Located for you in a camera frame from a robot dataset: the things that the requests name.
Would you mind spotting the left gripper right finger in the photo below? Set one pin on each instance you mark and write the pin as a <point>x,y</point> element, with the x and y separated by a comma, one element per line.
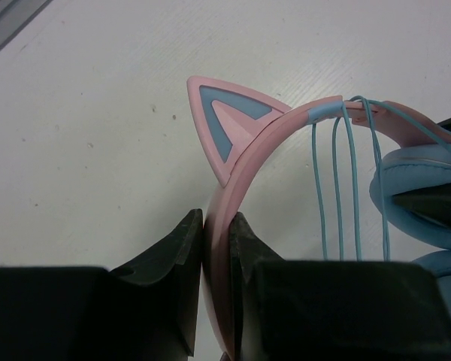
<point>331,310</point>

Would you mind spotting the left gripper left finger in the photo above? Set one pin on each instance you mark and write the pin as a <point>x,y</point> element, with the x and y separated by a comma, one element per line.
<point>145,309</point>

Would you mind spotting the pink blue cat-ear headphones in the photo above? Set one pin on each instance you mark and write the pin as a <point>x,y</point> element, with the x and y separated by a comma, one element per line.
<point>239,128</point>

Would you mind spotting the aluminium table frame rail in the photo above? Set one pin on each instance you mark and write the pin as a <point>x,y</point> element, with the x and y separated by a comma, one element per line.
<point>15,15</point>

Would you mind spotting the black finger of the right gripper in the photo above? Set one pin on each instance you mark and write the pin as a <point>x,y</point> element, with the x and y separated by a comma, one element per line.
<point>421,180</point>

